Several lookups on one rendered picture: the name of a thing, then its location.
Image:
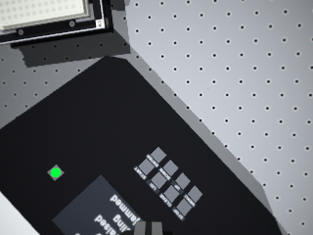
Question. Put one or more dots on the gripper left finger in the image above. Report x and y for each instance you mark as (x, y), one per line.
(141, 228)

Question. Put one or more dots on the white well plate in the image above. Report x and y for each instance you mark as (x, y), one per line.
(22, 13)

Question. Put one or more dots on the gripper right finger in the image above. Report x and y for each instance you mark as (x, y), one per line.
(155, 228)

